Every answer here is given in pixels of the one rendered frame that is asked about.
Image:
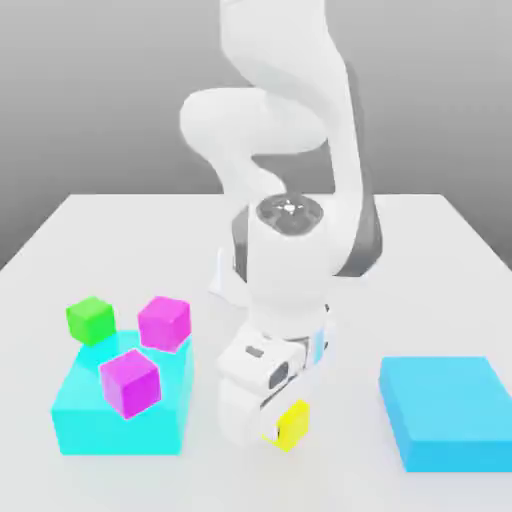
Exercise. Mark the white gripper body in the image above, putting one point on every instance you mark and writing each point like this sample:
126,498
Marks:
238,416

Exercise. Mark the small yellow cube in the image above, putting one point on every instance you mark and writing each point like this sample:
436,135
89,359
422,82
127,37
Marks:
295,424

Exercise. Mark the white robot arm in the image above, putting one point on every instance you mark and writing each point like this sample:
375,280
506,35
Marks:
288,276

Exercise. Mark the small magenta cube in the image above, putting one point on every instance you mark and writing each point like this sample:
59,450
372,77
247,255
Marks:
164,324
130,384

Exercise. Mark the small green cube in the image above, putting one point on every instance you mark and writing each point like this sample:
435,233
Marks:
90,320

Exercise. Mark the large cyan box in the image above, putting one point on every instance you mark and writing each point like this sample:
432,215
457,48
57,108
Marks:
120,434

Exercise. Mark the large blue box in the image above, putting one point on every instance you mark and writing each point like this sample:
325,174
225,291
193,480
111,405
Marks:
448,412

